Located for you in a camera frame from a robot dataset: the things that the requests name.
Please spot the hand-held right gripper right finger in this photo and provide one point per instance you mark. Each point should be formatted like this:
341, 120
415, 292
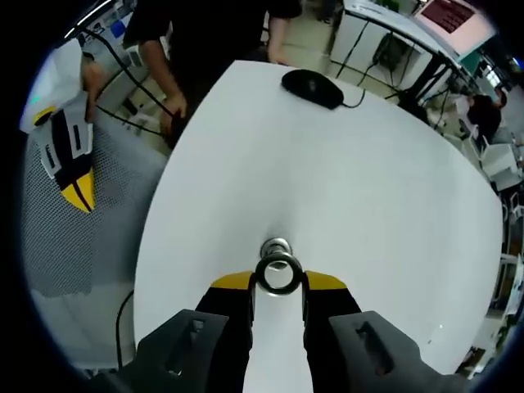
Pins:
327, 311

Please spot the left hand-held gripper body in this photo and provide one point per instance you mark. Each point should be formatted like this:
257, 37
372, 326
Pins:
53, 90

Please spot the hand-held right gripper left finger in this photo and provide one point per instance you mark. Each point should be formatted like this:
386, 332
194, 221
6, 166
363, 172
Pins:
225, 319

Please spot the large steel washer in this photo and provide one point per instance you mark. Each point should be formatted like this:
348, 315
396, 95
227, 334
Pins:
259, 275

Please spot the thick threaded steel stud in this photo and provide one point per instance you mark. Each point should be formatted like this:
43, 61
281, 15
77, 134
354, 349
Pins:
275, 245

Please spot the grey mesh office chair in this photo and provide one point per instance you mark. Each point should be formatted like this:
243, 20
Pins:
61, 245

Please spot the black computer mouse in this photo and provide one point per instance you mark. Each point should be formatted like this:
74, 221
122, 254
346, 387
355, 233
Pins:
311, 86

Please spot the white desk with black legs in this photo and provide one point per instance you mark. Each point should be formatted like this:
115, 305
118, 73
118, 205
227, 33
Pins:
356, 37

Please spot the computer monitor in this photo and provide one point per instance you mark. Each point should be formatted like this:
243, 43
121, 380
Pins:
454, 18

